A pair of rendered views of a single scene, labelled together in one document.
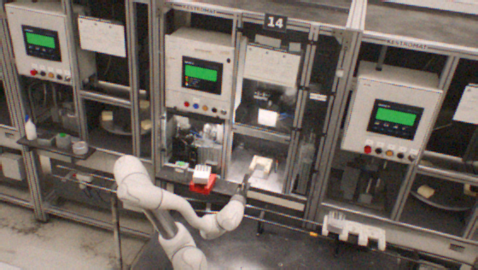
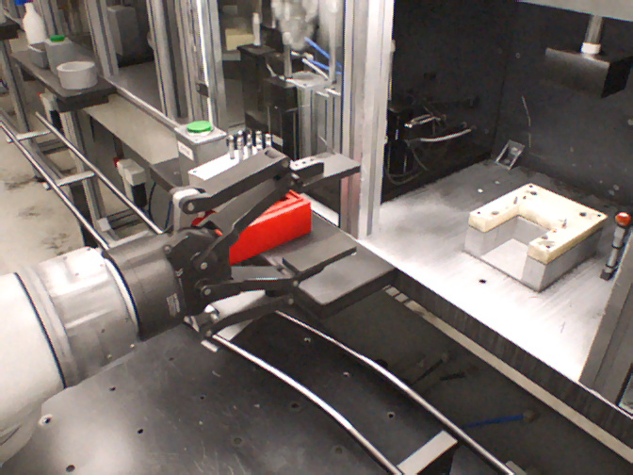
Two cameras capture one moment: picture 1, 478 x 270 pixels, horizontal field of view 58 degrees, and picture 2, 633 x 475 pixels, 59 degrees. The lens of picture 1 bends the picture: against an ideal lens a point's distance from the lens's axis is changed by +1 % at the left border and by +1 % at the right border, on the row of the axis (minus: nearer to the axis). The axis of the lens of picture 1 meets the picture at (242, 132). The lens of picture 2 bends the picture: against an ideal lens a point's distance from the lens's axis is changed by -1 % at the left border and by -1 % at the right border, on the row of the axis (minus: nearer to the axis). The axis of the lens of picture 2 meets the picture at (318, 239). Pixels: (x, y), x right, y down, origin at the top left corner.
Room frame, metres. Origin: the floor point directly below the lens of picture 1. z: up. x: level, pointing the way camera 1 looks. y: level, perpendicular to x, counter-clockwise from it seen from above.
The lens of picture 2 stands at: (1.65, -0.34, 1.39)
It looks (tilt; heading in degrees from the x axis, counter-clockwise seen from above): 33 degrees down; 39
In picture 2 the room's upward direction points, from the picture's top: straight up
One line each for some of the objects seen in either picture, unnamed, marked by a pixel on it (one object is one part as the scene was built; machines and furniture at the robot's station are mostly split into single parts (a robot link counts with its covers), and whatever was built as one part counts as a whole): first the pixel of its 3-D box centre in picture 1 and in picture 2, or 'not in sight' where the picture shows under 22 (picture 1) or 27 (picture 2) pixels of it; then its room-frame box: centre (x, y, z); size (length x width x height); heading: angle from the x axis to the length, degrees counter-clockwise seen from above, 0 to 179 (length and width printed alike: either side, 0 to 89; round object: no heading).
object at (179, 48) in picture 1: (204, 72); not in sight; (2.42, 0.27, 1.60); 0.42 x 0.29 x 0.46; 78
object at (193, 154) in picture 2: (181, 170); (207, 159); (2.23, 0.37, 0.97); 0.08 x 0.08 x 0.12; 78
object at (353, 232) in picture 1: (352, 235); not in sight; (1.94, -0.73, 0.84); 0.36 x 0.14 x 0.10; 78
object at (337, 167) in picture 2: not in sight; (320, 172); (2.00, -0.06, 1.17); 0.07 x 0.03 x 0.01; 168
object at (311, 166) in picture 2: not in sight; (295, 162); (1.98, -0.05, 1.19); 0.05 x 0.01 x 0.03; 168
